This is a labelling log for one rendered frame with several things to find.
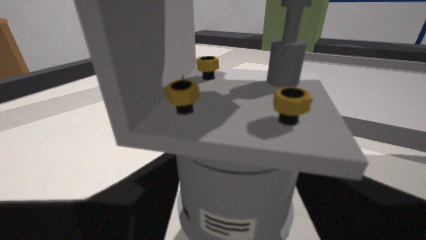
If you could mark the yellow hex nut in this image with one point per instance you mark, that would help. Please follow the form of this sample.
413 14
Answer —
207 63
292 101
182 92

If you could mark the red screwdriver handle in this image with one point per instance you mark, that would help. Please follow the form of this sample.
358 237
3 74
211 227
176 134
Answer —
287 54

